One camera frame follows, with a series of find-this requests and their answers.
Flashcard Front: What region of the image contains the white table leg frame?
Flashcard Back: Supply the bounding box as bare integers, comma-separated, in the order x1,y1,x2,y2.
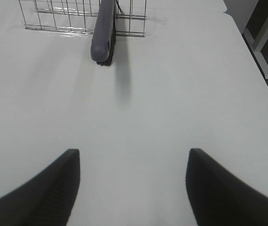
243,16,268,80

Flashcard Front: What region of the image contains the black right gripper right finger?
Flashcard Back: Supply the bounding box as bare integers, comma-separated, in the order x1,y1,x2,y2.
186,148,268,226

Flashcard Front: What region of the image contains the grey hand brush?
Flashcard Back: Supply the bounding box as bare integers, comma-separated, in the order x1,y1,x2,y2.
90,0,116,66

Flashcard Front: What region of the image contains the metal wire dish rack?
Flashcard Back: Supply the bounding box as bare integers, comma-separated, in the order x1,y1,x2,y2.
18,0,147,37

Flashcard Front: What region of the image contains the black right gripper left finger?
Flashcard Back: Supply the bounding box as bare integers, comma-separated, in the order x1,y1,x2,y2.
0,149,81,226

